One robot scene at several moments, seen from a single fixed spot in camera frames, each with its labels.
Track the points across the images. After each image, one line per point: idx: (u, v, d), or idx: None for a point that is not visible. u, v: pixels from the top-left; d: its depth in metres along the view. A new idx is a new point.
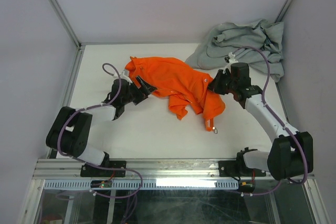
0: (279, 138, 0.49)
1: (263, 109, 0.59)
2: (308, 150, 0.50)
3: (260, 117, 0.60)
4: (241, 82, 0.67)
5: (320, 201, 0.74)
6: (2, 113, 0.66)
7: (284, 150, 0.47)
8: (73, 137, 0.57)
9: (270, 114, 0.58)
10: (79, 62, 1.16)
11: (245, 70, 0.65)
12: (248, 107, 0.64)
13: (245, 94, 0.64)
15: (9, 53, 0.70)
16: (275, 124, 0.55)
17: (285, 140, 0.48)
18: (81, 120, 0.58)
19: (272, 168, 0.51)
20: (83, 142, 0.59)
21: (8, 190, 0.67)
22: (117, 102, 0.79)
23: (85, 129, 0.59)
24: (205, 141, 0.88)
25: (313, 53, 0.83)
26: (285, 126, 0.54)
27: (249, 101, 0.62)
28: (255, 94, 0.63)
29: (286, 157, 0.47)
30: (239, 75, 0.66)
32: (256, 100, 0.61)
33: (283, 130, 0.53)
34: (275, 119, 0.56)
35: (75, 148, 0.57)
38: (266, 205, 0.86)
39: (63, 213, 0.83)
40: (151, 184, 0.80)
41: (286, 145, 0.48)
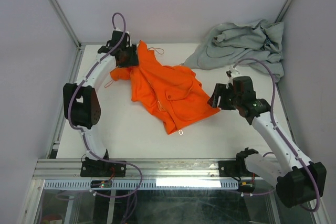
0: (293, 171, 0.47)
1: (273, 131, 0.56)
2: (321, 181, 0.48)
3: (269, 140, 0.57)
4: (246, 96, 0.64)
5: (320, 202, 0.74)
6: (2, 113, 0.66)
7: (298, 185, 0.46)
8: (86, 109, 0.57)
9: (280, 137, 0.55)
10: (80, 62, 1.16)
11: (249, 84, 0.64)
12: (254, 124, 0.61)
13: (252, 110, 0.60)
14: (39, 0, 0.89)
15: (9, 53, 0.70)
16: (287, 152, 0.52)
17: (298, 173, 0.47)
18: (86, 96, 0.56)
19: (282, 194, 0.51)
20: (96, 110, 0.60)
21: (8, 189, 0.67)
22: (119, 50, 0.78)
23: (94, 101, 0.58)
24: (205, 141, 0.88)
25: (313, 53, 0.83)
26: (298, 157, 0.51)
27: (257, 120, 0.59)
28: (264, 112, 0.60)
29: (299, 190, 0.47)
30: (242, 89, 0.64)
32: (265, 120, 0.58)
33: (295, 162, 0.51)
34: (286, 146, 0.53)
35: (92, 118, 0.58)
38: (266, 205, 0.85)
39: (63, 213, 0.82)
40: (151, 184, 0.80)
41: (300, 179, 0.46)
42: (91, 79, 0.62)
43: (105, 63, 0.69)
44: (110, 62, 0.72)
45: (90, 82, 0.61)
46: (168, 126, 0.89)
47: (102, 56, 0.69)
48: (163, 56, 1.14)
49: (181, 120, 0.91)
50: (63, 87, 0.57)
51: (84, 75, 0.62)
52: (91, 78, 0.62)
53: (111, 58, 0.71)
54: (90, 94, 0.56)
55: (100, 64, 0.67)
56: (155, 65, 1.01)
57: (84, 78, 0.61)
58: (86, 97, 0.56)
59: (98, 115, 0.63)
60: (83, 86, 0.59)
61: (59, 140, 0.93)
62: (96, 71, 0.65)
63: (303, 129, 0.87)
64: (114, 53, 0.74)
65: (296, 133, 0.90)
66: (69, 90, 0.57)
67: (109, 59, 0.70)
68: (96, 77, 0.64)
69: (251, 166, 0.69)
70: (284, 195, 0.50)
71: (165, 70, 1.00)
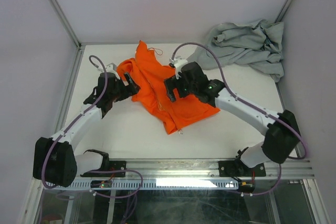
0: (270, 128, 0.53)
1: (237, 103, 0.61)
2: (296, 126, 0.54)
3: (238, 112, 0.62)
4: (199, 82, 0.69)
5: (320, 202, 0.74)
6: (2, 113, 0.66)
7: (277, 137, 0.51)
8: (59, 171, 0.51)
9: (244, 105, 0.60)
10: (80, 61, 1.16)
11: (198, 70, 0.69)
12: (219, 105, 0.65)
13: (211, 93, 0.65)
14: (39, 0, 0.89)
15: (9, 53, 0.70)
16: (256, 114, 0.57)
17: (273, 127, 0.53)
18: (60, 153, 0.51)
19: (272, 155, 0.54)
20: (72, 170, 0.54)
21: (8, 190, 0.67)
22: (105, 99, 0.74)
23: (70, 160, 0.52)
24: (205, 141, 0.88)
25: (313, 53, 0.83)
26: (268, 114, 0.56)
27: (219, 100, 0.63)
28: (221, 89, 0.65)
29: (281, 141, 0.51)
30: (194, 76, 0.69)
32: (226, 96, 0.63)
33: (268, 118, 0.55)
34: (254, 109, 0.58)
35: (64, 180, 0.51)
38: (266, 205, 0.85)
39: (63, 213, 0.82)
40: (151, 184, 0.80)
41: (276, 130, 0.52)
42: (70, 132, 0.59)
43: (90, 115, 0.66)
44: (96, 114, 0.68)
45: (67, 138, 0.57)
46: (168, 126, 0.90)
47: (86, 108, 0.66)
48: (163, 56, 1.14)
49: (182, 120, 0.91)
50: (37, 143, 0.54)
51: (63, 129, 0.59)
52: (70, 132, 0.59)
53: (97, 109, 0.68)
54: (64, 153, 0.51)
55: (84, 116, 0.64)
56: (154, 65, 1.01)
57: (62, 134, 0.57)
58: (60, 156, 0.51)
59: (74, 173, 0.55)
60: (59, 141, 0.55)
61: None
62: (77, 125, 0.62)
63: (303, 129, 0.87)
64: (101, 103, 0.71)
65: None
66: (43, 146, 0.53)
67: (95, 110, 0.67)
68: (76, 130, 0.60)
69: (248, 160, 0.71)
70: (273, 153, 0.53)
71: (164, 69, 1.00)
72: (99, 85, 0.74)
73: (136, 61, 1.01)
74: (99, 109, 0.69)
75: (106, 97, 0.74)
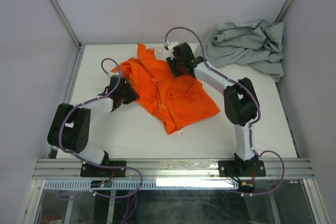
0: (227, 88, 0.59)
1: (209, 72, 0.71)
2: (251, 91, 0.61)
3: (210, 80, 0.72)
4: (186, 57, 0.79)
5: (320, 202, 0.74)
6: (2, 113, 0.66)
7: (232, 96, 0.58)
8: (74, 133, 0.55)
9: (214, 73, 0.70)
10: (80, 62, 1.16)
11: (187, 47, 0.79)
12: (198, 75, 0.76)
13: (192, 65, 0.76)
14: None
15: (9, 53, 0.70)
16: (221, 80, 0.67)
17: (232, 89, 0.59)
18: (80, 116, 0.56)
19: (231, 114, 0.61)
20: (85, 136, 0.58)
21: (8, 189, 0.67)
22: (115, 96, 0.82)
23: (85, 125, 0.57)
24: (205, 141, 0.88)
25: (314, 53, 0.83)
26: (229, 78, 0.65)
27: (196, 70, 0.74)
28: (200, 63, 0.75)
29: (237, 101, 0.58)
30: (182, 52, 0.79)
32: (201, 67, 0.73)
33: (228, 83, 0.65)
34: (219, 76, 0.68)
35: (77, 143, 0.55)
38: (266, 204, 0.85)
39: (63, 213, 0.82)
40: (151, 184, 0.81)
41: (233, 92, 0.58)
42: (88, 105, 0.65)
43: (103, 99, 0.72)
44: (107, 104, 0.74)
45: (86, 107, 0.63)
46: (167, 124, 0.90)
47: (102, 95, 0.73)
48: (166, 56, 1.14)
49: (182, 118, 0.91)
50: (58, 107, 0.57)
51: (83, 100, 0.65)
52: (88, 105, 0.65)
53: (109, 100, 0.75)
54: (83, 115, 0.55)
55: (99, 100, 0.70)
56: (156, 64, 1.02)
57: (82, 103, 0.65)
58: (79, 119, 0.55)
59: (85, 142, 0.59)
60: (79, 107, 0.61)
61: None
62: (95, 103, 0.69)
63: (303, 129, 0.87)
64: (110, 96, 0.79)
65: (296, 134, 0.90)
66: (64, 109, 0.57)
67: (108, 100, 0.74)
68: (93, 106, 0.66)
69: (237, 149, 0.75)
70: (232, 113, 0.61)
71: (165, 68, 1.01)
72: (111, 84, 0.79)
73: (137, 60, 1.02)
74: (111, 101, 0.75)
75: (115, 94, 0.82)
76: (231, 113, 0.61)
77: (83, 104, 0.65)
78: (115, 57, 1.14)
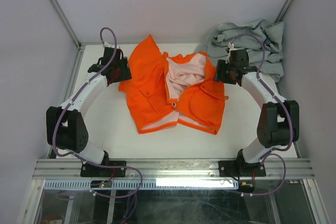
0: (268, 104, 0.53)
1: (257, 83, 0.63)
2: (295, 118, 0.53)
3: (254, 91, 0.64)
4: (240, 63, 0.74)
5: (320, 201, 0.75)
6: (2, 114, 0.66)
7: (270, 115, 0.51)
8: (71, 136, 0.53)
9: (263, 86, 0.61)
10: (80, 62, 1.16)
11: (244, 53, 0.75)
12: (245, 84, 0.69)
13: (242, 71, 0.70)
14: None
15: (9, 54, 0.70)
16: (265, 94, 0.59)
17: (272, 106, 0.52)
18: (71, 119, 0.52)
19: (262, 135, 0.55)
20: (83, 135, 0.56)
21: (8, 190, 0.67)
22: (111, 67, 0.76)
23: (80, 126, 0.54)
24: (205, 141, 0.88)
25: (314, 53, 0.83)
26: (274, 95, 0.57)
27: (245, 77, 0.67)
28: (251, 72, 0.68)
29: (273, 121, 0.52)
30: (237, 57, 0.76)
32: (251, 76, 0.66)
33: (271, 99, 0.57)
34: (265, 89, 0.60)
35: (77, 144, 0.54)
38: (266, 205, 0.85)
39: (63, 213, 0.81)
40: (151, 184, 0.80)
41: (273, 109, 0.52)
42: (78, 102, 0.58)
43: (95, 83, 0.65)
44: (101, 82, 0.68)
45: (76, 106, 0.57)
46: (138, 122, 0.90)
47: (92, 77, 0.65)
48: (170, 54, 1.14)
49: (156, 119, 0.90)
50: (47, 112, 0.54)
51: (70, 97, 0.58)
52: (78, 100, 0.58)
53: (102, 77, 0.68)
54: (75, 119, 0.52)
55: (90, 84, 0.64)
56: (156, 58, 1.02)
57: (69, 102, 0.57)
58: (71, 123, 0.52)
59: (86, 139, 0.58)
60: (68, 109, 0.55)
61: None
62: (84, 93, 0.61)
63: (303, 129, 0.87)
64: (105, 72, 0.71)
65: None
66: (53, 114, 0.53)
67: (100, 78, 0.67)
68: (84, 99, 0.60)
69: (248, 154, 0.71)
70: (262, 134, 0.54)
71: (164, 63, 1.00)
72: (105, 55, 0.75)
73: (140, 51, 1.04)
74: (104, 78, 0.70)
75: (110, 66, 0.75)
76: (262, 134, 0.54)
77: (72, 102, 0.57)
78: None
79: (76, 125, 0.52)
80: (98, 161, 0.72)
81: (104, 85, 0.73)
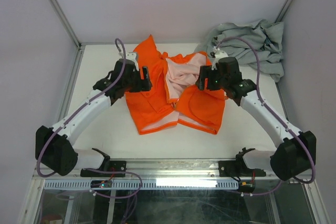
0: (284, 144, 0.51)
1: (262, 108, 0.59)
2: (313, 150, 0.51)
3: (260, 118, 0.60)
4: (232, 77, 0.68)
5: (320, 201, 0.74)
6: (2, 113, 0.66)
7: (290, 155, 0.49)
8: (55, 160, 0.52)
9: (270, 113, 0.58)
10: (80, 61, 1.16)
11: (236, 65, 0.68)
12: (244, 105, 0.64)
13: (240, 91, 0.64)
14: None
15: (9, 54, 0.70)
16: (277, 125, 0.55)
17: (290, 145, 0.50)
18: (57, 147, 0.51)
19: (280, 171, 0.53)
20: (70, 160, 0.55)
21: (8, 190, 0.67)
22: (118, 85, 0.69)
23: (66, 152, 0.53)
24: (205, 141, 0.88)
25: (314, 53, 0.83)
26: (288, 127, 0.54)
27: (245, 99, 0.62)
28: (249, 90, 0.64)
29: (293, 160, 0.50)
30: (229, 71, 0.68)
32: (253, 98, 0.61)
33: (286, 133, 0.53)
34: (276, 120, 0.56)
35: (61, 170, 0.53)
38: (266, 205, 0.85)
39: (64, 213, 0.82)
40: (151, 184, 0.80)
41: (292, 149, 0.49)
42: (71, 125, 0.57)
43: (95, 104, 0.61)
44: (104, 103, 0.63)
45: (67, 130, 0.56)
46: (138, 124, 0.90)
47: (93, 96, 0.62)
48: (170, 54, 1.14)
49: (155, 119, 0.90)
50: (37, 130, 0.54)
51: (63, 120, 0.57)
52: (70, 124, 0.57)
53: (105, 97, 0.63)
54: (60, 148, 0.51)
55: (88, 106, 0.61)
56: (154, 59, 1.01)
57: (62, 125, 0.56)
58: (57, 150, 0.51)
59: (73, 163, 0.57)
60: (58, 134, 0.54)
61: None
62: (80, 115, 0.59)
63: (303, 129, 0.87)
64: (111, 91, 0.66)
65: None
66: (42, 135, 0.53)
67: (102, 98, 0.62)
68: (77, 121, 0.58)
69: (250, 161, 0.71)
70: (282, 171, 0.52)
71: (163, 64, 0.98)
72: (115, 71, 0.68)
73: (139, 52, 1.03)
74: (108, 97, 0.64)
75: (119, 83, 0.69)
76: (281, 171, 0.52)
77: (64, 126, 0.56)
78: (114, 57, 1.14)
79: (60, 153, 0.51)
80: (96, 166, 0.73)
81: (108, 105, 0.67)
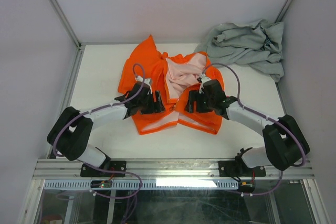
0: (267, 128, 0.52)
1: (244, 111, 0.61)
2: (298, 132, 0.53)
3: (244, 119, 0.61)
4: (217, 97, 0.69)
5: (321, 202, 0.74)
6: (2, 113, 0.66)
7: (275, 138, 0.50)
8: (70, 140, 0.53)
9: (251, 112, 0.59)
10: (80, 62, 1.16)
11: (218, 86, 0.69)
12: (231, 116, 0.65)
13: (224, 106, 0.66)
14: None
15: (9, 53, 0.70)
16: (258, 118, 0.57)
17: (272, 128, 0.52)
18: (82, 125, 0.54)
19: (272, 160, 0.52)
20: (82, 148, 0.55)
21: (8, 190, 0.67)
22: (133, 103, 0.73)
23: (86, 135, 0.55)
24: (205, 142, 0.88)
25: (314, 53, 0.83)
26: (267, 116, 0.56)
27: (229, 109, 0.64)
28: (233, 102, 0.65)
29: (280, 141, 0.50)
30: (213, 92, 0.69)
32: (235, 106, 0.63)
33: (267, 121, 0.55)
34: (256, 114, 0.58)
35: (69, 151, 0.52)
38: (266, 205, 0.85)
39: (63, 213, 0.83)
40: (151, 184, 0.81)
41: (275, 131, 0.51)
42: (95, 114, 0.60)
43: (116, 108, 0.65)
44: (121, 112, 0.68)
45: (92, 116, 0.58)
46: (138, 124, 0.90)
47: (116, 102, 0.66)
48: (170, 54, 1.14)
49: (155, 119, 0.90)
50: (64, 110, 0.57)
51: (90, 108, 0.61)
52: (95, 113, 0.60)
53: (124, 108, 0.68)
54: (83, 127, 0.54)
55: (111, 107, 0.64)
56: (154, 60, 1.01)
57: (88, 110, 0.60)
58: (79, 128, 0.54)
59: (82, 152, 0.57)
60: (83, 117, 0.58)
61: None
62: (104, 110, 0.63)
63: (303, 129, 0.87)
64: (128, 106, 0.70)
65: None
66: (68, 114, 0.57)
67: (123, 108, 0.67)
68: (101, 114, 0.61)
69: (249, 160, 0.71)
70: (273, 158, 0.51)
71: (163, 64, 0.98)
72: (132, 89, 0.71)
73: (139, 54, 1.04)
74: (125, 109, 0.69)
75: (134, 102, 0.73)
76: (274, 159, 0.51)
77: (90, 113, 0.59)
78: (114, 58, 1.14)
79: (81, 131, 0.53)
80: (97, 164, 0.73)
81: (121, 117, 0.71)
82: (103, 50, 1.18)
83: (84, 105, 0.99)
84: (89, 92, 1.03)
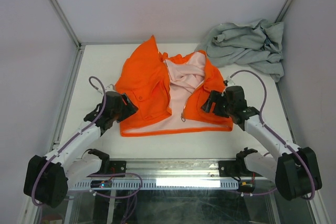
0: (284, 157, 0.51)
1: (263, 129, 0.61)
2: (314, 167, 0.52)
3: (261, 137, 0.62)
4: (237, 104, 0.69)
5: (321, 203, 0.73)
6: (2, 113, 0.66)
7: (290, 169, 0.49)
8: (48, 191, 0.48)
9: (272, 134, 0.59)
10: (80, 62, 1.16)
11: (241, 93, 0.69)
12: (248, 128, 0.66)
13: (243, 116, 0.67)
14: None
15: (9, 53, 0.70)
16: (276, 142, 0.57)
17: (290, 158, 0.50)
18: (51, 174, 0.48)
19: (281, 189, 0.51)
20: (62, 192, 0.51)
21: (8, 189, 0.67)
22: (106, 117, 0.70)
23: (60, 182, 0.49)
24: (206, 142, 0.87)
25: (314, 53, 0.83)
26: (286, 144, 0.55)
27: (248, 122, 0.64)
28: (253, 115, 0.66)
29: (293, 174, 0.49)
30: (234, 98, 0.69)
32: (255, 120, 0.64)
33: (285, 149, 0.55)
34: (275, 137, 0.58)
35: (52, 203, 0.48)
38: (266, 205, 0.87)
39: (63, 213, 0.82)
40: (151, 184, 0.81)
41: (292, 162, 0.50)
42: (64, 153, 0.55)
43: (87, 133, 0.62)
44: (94, 133, 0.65)
45: (61, 159, 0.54)
46: (122, 125, 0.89)
47: (85, 126, 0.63)
48: (170, 54, 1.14)
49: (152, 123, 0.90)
50: (30, 161, 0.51)
51: (56, 149, 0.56)
52: (63, 152, 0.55)
53: (95, 128, 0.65)
54: (53, 176, 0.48)
55: (81, 136, 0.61)
56: (155, 61, 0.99)
57: (55, 153, 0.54)
58: (50, 178, 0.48)
59: (64, 194, 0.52)
60: (52, 162, 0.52)
61: (59, 140, 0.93)
62: (73, 145, 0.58)
63: (303, 129, 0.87)
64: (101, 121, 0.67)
65: (296, 133, 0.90)
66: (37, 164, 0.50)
67: (93, 128, 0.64)
68: (71, 151, 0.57)
69: (250, 163, 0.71)
70: (283, 188, 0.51)
71: (163, 68, 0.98)
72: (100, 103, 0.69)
73: (138, 53, 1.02)
74: (97, 128, 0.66)
75: (107, 115, 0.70)
76: (283, 189, 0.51)
77: (58, 155, 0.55)
78: (114, 58, 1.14)
79: (55, 181, 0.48)
80: (95, 170, 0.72)
81: (97, 135, 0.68)
82: (103, 50, 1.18)
83: (84, 105, 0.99)
84: (88, 92, 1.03)
